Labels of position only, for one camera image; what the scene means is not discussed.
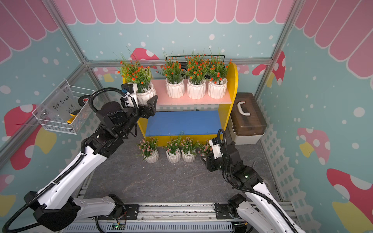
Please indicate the white box with brown lid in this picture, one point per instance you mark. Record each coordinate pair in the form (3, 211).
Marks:
(246, 123)

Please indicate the orange flower pot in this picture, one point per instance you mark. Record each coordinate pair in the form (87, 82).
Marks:
(197, 69)
(174, 75)
(133, 72)
(218, 72)

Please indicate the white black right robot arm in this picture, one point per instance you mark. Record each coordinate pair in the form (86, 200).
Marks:
(256, 205)

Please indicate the black mesh wire basket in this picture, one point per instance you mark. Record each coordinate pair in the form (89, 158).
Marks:
(212, 67)

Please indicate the pink flower pot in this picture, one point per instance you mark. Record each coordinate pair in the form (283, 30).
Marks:
(189, 149)
(148, 149)
(173, 151)
(205, 149)

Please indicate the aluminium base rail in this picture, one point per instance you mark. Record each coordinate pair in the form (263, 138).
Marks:
(179, 218)

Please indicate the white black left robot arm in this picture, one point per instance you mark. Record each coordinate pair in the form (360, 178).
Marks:
(54, 207)

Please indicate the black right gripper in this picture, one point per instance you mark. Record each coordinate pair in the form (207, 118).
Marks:
(210, 163)

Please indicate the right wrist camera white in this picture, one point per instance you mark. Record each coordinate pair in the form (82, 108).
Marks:
(216, 145)

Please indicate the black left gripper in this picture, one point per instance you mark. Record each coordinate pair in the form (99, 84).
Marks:
(151, 108)

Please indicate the black tape roll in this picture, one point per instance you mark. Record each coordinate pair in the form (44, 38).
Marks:
(83, 100)

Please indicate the clear wall-mounted wire basket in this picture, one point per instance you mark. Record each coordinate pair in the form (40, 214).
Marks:
(54, 112)

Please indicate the yellow pink blue wooden rack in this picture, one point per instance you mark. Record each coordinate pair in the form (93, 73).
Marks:
(198, 119)

